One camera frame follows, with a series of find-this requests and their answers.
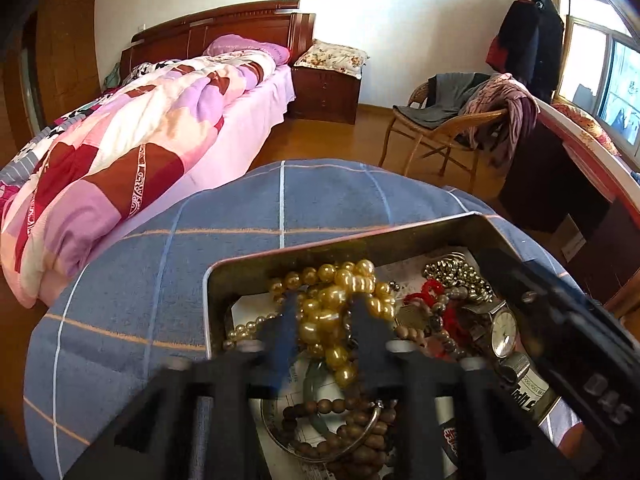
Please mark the teal cloth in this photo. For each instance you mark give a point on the teal cloth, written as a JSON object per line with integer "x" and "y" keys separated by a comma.
{"x": 111, "y": 77}

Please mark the red hanging garment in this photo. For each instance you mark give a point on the red hanging garment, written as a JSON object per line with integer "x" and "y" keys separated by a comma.
{"x": 495, "y": 52}

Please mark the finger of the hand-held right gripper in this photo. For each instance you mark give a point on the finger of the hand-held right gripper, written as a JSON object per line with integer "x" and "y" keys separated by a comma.
{"x": 535, "y": 305}

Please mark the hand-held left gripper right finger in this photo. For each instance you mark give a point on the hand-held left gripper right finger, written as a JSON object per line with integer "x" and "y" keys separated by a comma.
{"x": 365, "y": 340}

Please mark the silver wristwatch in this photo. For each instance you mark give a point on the silver wristwatch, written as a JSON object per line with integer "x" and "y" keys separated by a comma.
{"x": 502, "y": 332}

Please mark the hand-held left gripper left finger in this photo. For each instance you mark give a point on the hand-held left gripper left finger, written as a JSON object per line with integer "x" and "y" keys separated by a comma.
{"x": 284, "y": 332}

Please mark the black hanging coat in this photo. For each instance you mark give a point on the black hanging coat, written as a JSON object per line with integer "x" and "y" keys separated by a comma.
{"x": 527, "y": 40}

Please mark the floral cloth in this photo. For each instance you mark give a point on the floral cloth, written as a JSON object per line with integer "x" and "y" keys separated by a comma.
{"x": 585, "y": 126}

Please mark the silver bangle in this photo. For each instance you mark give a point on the silver bangle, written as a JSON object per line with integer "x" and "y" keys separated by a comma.
{"x": 367, "y": 432}

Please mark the red wooden headboard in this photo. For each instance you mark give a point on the red wooden headboard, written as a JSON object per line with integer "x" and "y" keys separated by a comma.
{"x": 225, "y": 22}

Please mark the blue plaid cloth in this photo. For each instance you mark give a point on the blue plaid cloth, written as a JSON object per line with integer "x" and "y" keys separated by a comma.
{"x": 150, "y": 280}

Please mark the pink bed sheet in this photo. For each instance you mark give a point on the pink bed sheet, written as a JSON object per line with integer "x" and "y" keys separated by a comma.
{"x": 250, "y": 120}

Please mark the window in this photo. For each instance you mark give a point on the window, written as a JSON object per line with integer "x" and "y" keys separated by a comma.
{"x": 585, "y": 60}

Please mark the green jade bangle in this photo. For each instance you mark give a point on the green jade bangle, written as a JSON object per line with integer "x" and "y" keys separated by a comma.
{"x": 312, "y": 395}

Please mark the floral cushion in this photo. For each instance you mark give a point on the floral cushion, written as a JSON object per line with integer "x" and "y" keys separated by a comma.
{"x": 332, "y": 57}

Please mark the dark grey garment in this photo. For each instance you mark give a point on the dark grey garment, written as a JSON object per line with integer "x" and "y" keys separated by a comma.
{"x": 445, "y": 97}

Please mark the pink pillow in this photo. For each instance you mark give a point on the pink pillow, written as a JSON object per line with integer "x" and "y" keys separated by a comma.
{"x": 245, "y": 47}

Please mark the grey plaid blanket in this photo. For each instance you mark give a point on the grey plaid blanket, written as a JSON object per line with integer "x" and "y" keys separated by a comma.
{"x": 27, "y": 155}

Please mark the red wooden nightstand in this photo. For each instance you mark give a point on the red wooden nightstand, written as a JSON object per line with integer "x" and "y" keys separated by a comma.
{"x": 325, "y": 94}

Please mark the pink patchwork quilt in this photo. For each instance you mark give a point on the pink patchwork quilt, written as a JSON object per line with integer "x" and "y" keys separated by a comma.
{"x": 125, "y": 150}

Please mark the pink tin box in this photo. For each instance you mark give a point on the pink tin box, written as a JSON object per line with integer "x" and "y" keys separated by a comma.
{"x": 350, "y": 255}

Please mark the brown wooden wardrobe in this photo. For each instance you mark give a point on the brown wooden wardrobe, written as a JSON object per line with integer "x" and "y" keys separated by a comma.
{"x": 65, "y": 60}

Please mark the black white patterned pillow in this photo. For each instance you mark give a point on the black white patterned pillow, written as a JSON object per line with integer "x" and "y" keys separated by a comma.
{"x": 155, "y": 69}

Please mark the wicker chair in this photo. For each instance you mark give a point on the wicker chair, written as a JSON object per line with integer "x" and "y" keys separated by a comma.
{"x": 467, "y": 122}

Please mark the dark wooden desk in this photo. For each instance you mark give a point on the dark wooden desk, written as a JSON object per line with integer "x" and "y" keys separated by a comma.
{"x": 545, "y": 175}

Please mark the mauve garment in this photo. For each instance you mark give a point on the mauve garment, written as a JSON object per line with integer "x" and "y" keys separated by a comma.
{"x": 505, "y": 102}

